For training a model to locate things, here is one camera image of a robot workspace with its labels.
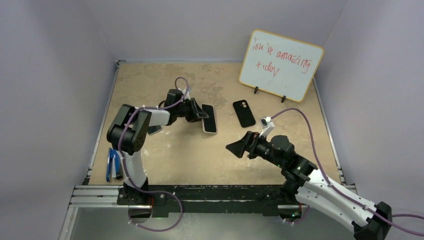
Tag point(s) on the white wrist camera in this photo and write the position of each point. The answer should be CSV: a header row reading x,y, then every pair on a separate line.
x,y
267,126
186,95

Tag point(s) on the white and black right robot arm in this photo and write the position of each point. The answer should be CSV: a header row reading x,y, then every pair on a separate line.
x,y
307,184

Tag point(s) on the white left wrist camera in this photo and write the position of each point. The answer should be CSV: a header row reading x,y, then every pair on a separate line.
x,y
186,95

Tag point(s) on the whiteboard with red writing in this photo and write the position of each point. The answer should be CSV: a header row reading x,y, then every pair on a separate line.
x,y
280,65

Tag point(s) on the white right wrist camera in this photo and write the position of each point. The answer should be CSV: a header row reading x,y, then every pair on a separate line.
x,y
267,126

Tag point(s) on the pale pink phone case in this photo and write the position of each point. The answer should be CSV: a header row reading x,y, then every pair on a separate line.
x,y
209,119

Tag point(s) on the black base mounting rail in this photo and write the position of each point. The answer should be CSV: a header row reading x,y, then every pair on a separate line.
x,y
286,212

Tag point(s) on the black phone case with camera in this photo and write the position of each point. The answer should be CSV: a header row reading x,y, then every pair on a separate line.
x,y
244,113

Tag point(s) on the blue object at table edge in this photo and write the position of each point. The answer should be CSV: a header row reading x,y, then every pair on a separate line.
x,y
114,167

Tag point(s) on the black phone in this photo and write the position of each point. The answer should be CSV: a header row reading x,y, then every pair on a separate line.
x,y
154,129

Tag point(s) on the black smartphone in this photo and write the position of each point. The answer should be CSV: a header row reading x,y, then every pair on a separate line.
x,y
209,118

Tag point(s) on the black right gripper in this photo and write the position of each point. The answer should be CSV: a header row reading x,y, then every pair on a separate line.
x,y
238,148

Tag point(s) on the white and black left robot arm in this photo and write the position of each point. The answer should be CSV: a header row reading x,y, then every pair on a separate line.
x,y
130,127

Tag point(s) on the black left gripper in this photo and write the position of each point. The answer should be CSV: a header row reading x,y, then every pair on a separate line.
x,y
196,113

